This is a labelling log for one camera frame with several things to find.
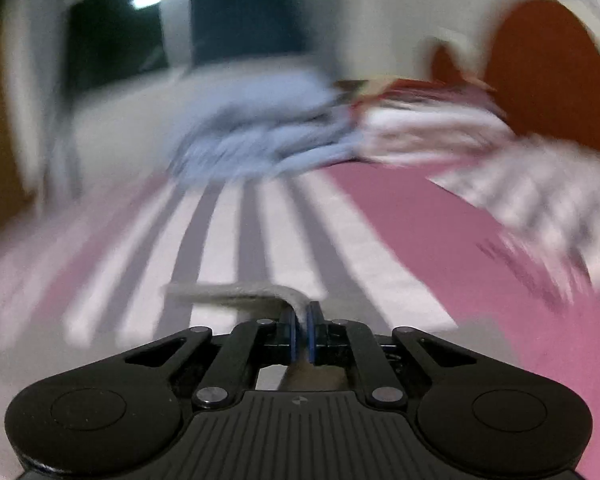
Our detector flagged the grey pants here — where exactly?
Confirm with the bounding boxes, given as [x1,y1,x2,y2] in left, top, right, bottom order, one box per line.
[162,282,347,392]

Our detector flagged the striped pink purple bedsheet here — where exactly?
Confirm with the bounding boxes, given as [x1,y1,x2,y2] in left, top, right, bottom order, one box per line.
[0,164,600,479]

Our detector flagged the folded white quilt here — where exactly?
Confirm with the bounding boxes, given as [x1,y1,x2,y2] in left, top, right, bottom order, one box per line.
[358,102,514,165]

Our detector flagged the folded light blue duvet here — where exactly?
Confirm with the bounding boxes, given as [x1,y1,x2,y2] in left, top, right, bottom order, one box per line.
[166,67,362,183]

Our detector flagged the stack of red clothes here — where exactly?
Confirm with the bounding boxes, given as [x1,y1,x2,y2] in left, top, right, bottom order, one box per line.
[349,78,506,117]

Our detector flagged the striped pillow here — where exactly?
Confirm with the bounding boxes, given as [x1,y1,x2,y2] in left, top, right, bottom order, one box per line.
[430,138,600,295]

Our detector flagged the red wooden headboard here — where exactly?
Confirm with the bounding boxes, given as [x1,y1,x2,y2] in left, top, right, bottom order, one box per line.
[419,0,600,162]

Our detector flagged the right grey curtain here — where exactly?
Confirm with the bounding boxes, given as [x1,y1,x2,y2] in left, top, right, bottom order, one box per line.
[302,0,350,79]

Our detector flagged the grey curtain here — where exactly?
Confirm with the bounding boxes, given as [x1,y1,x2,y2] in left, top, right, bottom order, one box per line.
[302,0,350,79]
[3,0,81,204]

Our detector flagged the left grey curtain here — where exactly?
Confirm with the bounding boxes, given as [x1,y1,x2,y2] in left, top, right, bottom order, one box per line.
[3,0,81,204]

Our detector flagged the window with aluminium frame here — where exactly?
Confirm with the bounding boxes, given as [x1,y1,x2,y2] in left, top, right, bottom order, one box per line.
[66,0,309,96]

